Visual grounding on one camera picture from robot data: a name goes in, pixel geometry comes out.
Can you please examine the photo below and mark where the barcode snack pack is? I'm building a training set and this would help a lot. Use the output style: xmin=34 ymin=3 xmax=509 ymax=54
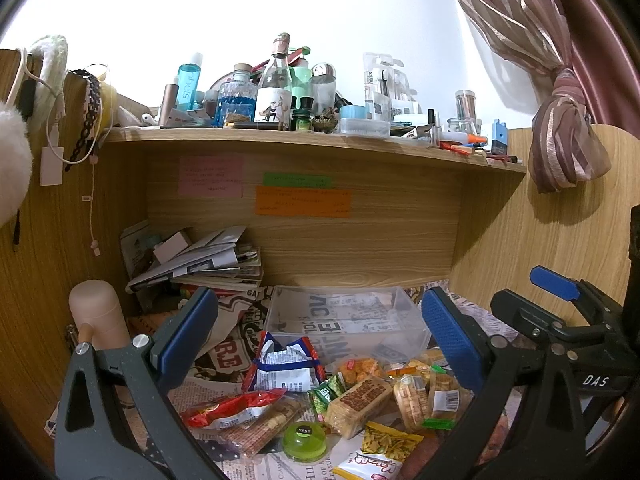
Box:
xmin=422 ymin=372 xmax=473 ymax=430

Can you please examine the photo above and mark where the corn snack pack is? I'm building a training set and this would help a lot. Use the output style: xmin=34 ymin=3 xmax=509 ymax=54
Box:
xmin=393 ymin=374 xmax=430 ymax=431

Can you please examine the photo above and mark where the red snack packet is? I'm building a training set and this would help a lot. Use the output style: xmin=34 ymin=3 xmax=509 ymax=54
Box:
xmin=180 ymin=388 xmax=286 ymax=431

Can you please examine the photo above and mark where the orange puff snack bag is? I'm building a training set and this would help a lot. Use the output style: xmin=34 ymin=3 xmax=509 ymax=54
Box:
xmin=338 ymin=358 xmax=384 ymax=388

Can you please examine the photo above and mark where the white blue red chip bag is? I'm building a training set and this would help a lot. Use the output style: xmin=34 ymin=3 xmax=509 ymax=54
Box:
xmin=242 ymin=332 xmax=326 ymax=393

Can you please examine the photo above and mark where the clear plastic storage bin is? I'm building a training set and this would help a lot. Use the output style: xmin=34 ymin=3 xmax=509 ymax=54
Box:
xmin=265 ymin=286 xmax=431 ymax=364

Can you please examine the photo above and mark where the yellow snack packet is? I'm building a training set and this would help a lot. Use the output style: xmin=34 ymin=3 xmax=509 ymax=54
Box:
xmin=332 ymin=422 xmax=423 ymax=480

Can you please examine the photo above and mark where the brown cracker pack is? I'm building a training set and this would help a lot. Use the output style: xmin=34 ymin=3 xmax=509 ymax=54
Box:
xmin=324 ymin=376 xmax=393 ymax=439

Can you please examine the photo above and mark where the green pea snack packet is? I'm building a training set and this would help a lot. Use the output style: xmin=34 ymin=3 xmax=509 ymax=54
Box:
xmin=308 ymin=372 xmax=347 ymax=418

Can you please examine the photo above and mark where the newspaper print cloth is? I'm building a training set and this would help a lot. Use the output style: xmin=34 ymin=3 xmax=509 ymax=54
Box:
xmin=44 ymin=284 xmax=522 ymax=480

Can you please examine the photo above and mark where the stack of books and papers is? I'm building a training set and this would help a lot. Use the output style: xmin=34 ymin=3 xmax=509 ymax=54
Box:
xmin=126 ymin=226 xmax=264 ymax=294

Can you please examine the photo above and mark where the orange sticky note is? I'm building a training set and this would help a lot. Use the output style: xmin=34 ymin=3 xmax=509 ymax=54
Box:
xmin=255 ymin=185 xmax=352 ymax=219

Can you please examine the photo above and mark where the pink sticky note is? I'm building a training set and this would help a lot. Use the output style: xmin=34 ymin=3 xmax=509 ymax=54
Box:
xmin=178 ymin=154 xmax=244 ymax=198

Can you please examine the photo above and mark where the green sticky note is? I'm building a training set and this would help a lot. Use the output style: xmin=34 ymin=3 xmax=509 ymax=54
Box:
xmin=262 ymin=172 xmax=332 ymax=188

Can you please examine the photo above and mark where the wooden shelf board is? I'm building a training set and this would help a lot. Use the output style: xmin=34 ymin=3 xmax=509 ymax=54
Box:
xmin=106 ymin=127 xmax=526 ymax=174

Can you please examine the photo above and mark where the pink striped curtain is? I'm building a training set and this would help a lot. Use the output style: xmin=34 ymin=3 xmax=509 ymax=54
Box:
xmin=458 ymin=0 xmax=639 ymax=193

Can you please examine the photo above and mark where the white fluffy item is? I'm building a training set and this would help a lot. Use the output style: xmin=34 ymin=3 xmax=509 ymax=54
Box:
xmin=0 ymin=102 xmax=32 ymax=226

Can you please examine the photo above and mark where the clear lidded box on shelf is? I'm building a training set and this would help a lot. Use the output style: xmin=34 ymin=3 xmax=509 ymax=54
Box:
xmin=338 ymin=105 xmax=390 ymax=138

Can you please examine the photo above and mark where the blue liquid bottle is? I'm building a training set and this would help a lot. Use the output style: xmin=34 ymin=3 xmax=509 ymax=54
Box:
xmin=215 ymin=63 xmax=258 ymax=128

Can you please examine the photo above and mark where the clear glass bottle with label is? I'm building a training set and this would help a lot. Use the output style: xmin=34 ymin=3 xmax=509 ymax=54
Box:
xmin=254 ymin=32 xmax=292 ymax=130

